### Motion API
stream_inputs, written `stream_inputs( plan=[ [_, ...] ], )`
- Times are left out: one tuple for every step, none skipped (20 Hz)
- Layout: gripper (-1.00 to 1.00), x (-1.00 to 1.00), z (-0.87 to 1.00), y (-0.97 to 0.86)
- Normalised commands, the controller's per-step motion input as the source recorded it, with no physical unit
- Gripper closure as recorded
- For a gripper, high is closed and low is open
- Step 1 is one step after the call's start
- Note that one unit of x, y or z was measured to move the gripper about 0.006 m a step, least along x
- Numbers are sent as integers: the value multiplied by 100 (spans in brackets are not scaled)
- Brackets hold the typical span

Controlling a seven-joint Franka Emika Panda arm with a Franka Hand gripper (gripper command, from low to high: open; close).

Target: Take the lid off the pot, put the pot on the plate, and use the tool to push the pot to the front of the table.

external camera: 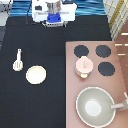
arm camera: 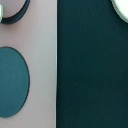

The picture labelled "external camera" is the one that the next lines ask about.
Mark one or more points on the white and blue gripper body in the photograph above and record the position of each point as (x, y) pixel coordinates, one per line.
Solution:
(55, 20)

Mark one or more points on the pink pot lid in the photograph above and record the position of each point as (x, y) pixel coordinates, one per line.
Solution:
(84, 64)

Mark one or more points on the pink pot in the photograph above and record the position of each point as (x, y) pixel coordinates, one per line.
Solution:
(82, 74)

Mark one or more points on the cream slotted spatula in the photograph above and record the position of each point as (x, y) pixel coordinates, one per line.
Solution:
(18, 63)

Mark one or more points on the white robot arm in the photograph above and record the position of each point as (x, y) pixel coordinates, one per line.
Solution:
(53, 13)

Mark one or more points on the cream round plate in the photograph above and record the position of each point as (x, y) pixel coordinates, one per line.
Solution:
(36, 74)

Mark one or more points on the black burner top left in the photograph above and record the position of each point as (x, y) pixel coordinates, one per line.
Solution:
(81, 50)

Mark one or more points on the black burner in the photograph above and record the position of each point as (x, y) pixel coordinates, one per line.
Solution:
(81, 50)
(106, 68)
(103, 51)

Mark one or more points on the black burner top right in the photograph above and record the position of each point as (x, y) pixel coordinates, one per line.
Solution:
(103, 51)

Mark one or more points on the pink stove top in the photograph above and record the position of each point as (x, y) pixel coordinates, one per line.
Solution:
(114, 84)

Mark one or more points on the black burner bottom right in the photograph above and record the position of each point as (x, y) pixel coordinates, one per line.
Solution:
(106, 68)

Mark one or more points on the black table mat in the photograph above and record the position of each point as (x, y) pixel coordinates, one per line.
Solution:
(25, 105)

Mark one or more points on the large grey wok pan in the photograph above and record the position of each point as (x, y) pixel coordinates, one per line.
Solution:
(96, 107)

